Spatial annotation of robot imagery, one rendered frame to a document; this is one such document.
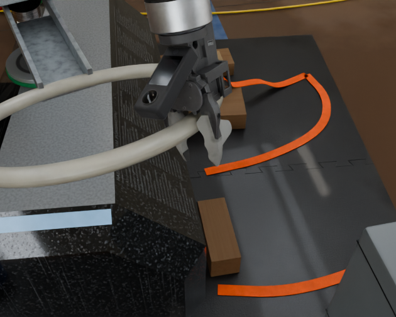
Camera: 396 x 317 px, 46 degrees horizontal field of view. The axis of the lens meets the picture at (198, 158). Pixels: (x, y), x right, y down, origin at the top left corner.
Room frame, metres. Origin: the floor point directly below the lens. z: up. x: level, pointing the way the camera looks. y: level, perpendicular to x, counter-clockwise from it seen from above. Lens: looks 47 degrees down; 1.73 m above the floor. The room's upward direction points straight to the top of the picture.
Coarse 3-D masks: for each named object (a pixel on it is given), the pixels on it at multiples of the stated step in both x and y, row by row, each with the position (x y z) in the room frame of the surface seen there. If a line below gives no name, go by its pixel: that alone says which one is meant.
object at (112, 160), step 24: (96, 72) 0.85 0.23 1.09; (120, 72) 0.84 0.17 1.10; (144, 72) 0.83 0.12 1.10; (24, 96) 0.76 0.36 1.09; (48, 96) 0.79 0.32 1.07; (0, 120) 0.70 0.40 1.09; (192, 120) 0.52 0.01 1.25; (144, 144) 0.46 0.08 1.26; (168, 144) 0.47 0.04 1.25; (0, 168) 0.44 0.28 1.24; (24, 168) 0.43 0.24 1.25; (48, 168) 0.42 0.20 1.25; (72, 168) 0.42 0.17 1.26; (96, 168) 0.42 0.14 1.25; (120, 168) 0.43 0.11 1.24
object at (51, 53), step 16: (48, 0) 1.16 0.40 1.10; (48, 16) 1.15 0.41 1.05; (16, 32) 1.00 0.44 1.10; (32, 32) 1.07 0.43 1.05; (48, 32) 1.07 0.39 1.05; (64, 32) 1.01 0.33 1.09; (32, 48) 0.99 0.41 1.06; (48, 48) 0.99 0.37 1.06; (64, 48) 0.99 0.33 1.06; (32, 64) 0.86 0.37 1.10; (48, 64) 0.93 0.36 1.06; (64, 64) 0.93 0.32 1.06; (80, 64) 0.90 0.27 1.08; (48, 80) 0.86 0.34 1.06
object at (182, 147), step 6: (168, 114) 0.55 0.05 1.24; (174, 114) 0.54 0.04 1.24; (180, 114) 0.54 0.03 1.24; (186, 114) 0.56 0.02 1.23; (168, 120) 0.54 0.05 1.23; (174, 120) 0.54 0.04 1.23; (180, 144) 0.52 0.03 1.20; (186, 144) 0.53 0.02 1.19; (180, 150) 0.52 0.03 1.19; (186, 150) 0.53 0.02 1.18; (186, 156) 0.52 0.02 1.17
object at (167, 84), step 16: (176, 48) 0.57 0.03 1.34; (192, 48) 0.56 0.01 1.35; (160, 64) 0.55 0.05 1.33; (176, 64) 0.54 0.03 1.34; (192, 64) 0.55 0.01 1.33; (160, 80) 0.52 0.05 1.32; (176, 80) 0.52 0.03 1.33; (144, 96) 0.50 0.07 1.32; (160, 96) 0.49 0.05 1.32; (176, 96) 0.50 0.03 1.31; (144, 112) 0.48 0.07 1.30; (160, 112) 0.47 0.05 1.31
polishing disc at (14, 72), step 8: (16, 56) 1.24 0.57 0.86; (8, 64) 1.20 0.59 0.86; (16, 64) 1.20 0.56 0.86; (24, 64) 1.20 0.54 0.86; (8, 72) 1.16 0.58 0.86; (16, 72) 1.16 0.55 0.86; (24, 72) 1.16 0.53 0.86; (16, 80) 1.14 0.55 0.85; (24, 80) 1.12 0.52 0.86; (32, 80) 1.12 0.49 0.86
